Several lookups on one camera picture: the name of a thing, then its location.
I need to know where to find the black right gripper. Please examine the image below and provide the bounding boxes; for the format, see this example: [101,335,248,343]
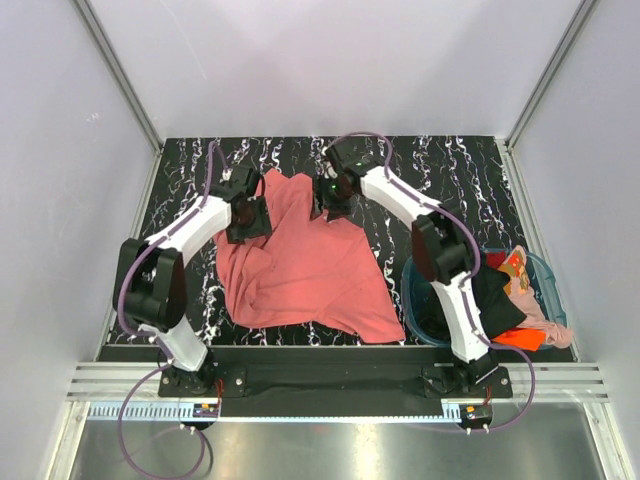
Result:
[309,175,355,223]

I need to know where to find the salmon pink t-shirt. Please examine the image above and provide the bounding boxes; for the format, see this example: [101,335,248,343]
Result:
[214,169,405,344]

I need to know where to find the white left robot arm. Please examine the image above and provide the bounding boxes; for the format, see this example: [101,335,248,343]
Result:
[113,166,272,396]

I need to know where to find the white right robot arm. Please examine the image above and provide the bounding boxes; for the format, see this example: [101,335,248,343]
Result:
[311,132,497,397]

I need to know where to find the teal plastic laundry basket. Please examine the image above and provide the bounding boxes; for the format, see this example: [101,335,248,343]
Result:
[401,246,573,351]

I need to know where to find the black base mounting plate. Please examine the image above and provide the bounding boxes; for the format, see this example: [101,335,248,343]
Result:
[159,346,513,399]

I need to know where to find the patterned red yellow garment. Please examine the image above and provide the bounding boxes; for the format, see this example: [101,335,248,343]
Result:
[484,245,533,298]

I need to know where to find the black t-shirt in basket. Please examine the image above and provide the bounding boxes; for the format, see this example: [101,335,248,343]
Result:
[411,253,525,344]

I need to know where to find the orange garment in basket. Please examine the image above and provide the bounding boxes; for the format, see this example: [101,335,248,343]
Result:
[492,328,546,351]

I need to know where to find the pale pink garment in basket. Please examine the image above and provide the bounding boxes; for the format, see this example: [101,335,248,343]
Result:
[509,288,573,349]

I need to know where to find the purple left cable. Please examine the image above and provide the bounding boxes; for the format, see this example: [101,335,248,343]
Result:
[117,141,236,480]

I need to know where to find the purple cable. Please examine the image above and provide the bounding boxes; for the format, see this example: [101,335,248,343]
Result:
[117,141,236,480]
[333,131,539,432]

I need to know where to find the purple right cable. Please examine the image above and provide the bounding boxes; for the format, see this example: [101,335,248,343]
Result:
[333,131,539,432]

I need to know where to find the aluminium frame rail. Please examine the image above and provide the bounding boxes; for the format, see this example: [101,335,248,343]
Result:
[66,362,609,403]

